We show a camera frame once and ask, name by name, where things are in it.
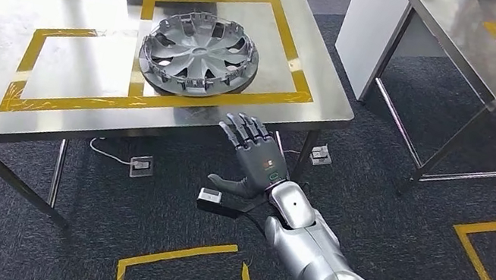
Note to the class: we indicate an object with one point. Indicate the grey plastic wheel hubcap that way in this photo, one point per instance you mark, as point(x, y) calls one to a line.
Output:
point(199, 56)

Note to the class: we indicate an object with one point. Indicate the floor power socket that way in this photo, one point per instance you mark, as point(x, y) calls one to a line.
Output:
point(321, 156)
point(141, 167)

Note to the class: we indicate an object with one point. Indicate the steel workbench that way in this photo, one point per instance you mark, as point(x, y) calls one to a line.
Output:
point(5, 14)
point(452, 22)

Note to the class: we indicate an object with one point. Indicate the white partition panel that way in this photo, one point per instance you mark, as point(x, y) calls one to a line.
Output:
point(363, 36)

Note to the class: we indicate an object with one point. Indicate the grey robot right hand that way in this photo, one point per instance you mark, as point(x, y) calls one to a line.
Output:
point(259, 161)

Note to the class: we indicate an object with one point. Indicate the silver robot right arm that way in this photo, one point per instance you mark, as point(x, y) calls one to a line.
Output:
point(309, 257)

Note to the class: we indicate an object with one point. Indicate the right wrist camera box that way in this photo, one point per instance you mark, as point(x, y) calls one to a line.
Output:
point(210, 196)

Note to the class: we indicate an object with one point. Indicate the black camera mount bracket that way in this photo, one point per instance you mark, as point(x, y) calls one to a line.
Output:
point(225, 210)

